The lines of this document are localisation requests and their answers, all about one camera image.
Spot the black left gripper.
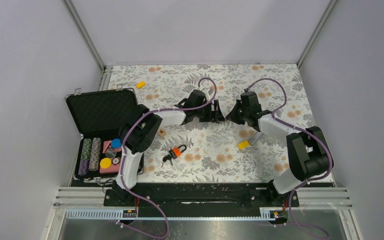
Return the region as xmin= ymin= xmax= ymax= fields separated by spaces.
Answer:
xmin=193 ymin=99 xmax=224 ymax=122

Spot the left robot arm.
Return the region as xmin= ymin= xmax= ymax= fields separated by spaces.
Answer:
xmin=115 ymin=89 xmax=226 ymax=206

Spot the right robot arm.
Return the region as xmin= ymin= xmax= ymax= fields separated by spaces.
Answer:
xmin=226 ymin=91 xmax=333 ymax=206

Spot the grey marker yellow cap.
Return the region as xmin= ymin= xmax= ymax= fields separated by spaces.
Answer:
xmin=237 ymin=132 xmax=263 ymax=150

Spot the floral table cloth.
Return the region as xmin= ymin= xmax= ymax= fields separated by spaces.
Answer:
xmin=108 ymin=64 xmax=316 ymax=183

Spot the small orange black padlock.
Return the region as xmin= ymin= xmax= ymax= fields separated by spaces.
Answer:
xmin=161 ymin=144 xmax=187 ymax=168

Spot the wooden letter cube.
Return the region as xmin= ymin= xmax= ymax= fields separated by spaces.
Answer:
xmin=157 ymin=128 xmax=167 ymax=138

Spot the yellow block near case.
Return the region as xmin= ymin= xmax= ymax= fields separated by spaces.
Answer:
xmin=136 ymin=81 xmax=146 ymax=89

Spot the black poker chip case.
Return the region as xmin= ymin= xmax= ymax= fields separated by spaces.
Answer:
xmin=65 ymin=88 xmax=138 ymax=180

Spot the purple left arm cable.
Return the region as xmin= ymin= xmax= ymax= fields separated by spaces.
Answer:
xmin=119 ymin=77 xmax=218 ymax=239

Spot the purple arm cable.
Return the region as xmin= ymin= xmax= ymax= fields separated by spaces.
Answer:
xmin=244 ymin=78 xmax=335 ymax=239
xmin=119 ymin=77 xmax=218 ymax=239

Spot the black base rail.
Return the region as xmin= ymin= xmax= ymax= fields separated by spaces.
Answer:
xmin=103 ymin=183 xmax=300 ymax=218

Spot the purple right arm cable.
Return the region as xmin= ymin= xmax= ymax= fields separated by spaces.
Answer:
xmin=244 ymin=78 xmax=335 ymax=239

